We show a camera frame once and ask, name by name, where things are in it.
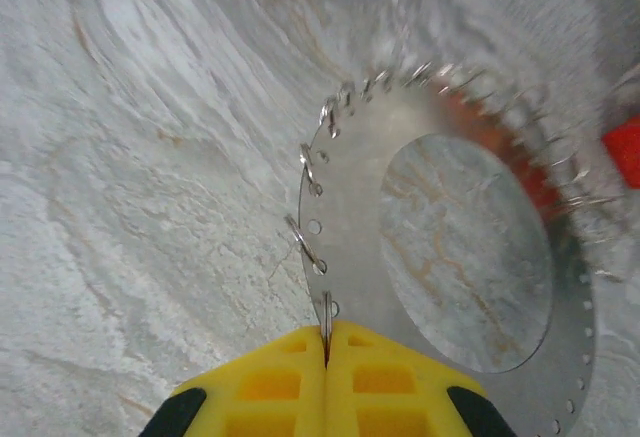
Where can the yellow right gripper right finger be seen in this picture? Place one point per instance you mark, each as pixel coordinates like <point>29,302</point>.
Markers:
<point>380,387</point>

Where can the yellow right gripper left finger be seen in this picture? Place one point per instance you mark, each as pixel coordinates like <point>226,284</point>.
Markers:
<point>280,382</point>

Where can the orange curved plastic piece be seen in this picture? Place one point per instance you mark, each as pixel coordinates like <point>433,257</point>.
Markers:
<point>475,117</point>

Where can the red plastic block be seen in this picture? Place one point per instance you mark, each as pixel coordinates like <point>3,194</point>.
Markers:
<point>625,152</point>

